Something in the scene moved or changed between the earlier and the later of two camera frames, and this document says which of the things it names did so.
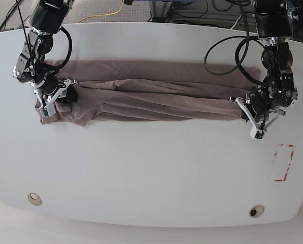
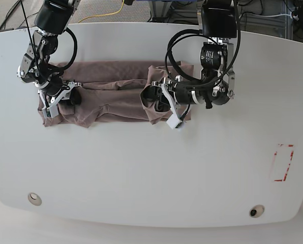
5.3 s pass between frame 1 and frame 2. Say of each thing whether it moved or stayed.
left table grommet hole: stayed
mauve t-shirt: moved
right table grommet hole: stayed
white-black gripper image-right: moved
